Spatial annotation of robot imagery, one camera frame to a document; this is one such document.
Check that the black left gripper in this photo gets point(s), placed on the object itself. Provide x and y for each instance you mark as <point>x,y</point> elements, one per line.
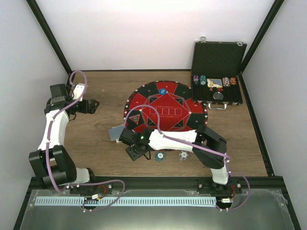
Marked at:
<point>92,108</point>

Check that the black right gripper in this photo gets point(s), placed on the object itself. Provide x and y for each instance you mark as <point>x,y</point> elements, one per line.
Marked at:
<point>134,156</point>

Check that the teal chip stack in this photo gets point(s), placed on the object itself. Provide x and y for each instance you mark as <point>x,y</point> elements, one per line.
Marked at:
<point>159,156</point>
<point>203,80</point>

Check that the blue white chip stack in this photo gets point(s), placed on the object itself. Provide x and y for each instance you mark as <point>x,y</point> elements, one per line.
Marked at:
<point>183,155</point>

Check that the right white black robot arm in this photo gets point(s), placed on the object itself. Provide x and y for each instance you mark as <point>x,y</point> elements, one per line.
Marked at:
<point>208,146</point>

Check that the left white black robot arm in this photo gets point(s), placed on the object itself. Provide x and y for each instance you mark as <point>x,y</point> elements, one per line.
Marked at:
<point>51,162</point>

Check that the triangular all in token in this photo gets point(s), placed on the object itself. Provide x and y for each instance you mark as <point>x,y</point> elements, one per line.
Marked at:
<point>135,118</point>

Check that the playing card deck with box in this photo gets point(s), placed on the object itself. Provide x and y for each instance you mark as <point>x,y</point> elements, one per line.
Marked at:
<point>115,132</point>

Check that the round red black poker mat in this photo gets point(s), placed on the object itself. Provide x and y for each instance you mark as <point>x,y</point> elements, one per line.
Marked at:
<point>173,111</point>

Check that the blue small blind button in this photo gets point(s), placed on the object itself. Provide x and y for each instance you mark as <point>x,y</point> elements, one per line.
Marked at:
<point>162,91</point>

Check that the purple chip stack in case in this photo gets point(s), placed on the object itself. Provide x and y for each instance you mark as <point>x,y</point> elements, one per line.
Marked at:
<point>196,79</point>

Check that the teal chip stack in case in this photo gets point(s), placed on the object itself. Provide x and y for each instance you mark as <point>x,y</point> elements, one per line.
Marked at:
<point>203,80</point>

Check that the red dice in case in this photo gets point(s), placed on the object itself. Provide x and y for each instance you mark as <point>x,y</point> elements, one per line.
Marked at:
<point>216,89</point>

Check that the card deck in case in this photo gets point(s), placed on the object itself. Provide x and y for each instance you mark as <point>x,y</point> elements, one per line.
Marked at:
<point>214,83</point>

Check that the white chip stack in case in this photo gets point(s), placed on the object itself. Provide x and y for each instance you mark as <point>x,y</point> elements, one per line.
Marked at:
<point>226,82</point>

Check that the black poker chip case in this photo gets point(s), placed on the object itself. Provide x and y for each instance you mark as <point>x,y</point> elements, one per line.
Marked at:
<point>217,60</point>

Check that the orange chip stack in case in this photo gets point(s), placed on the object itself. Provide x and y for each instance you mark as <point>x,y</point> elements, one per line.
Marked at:
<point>233,81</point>

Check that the light blue slotted cable duct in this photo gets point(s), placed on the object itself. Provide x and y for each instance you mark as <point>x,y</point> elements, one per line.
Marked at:
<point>127,201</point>

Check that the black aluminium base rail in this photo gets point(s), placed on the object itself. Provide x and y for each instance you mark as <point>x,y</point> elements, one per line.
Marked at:
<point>142,182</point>

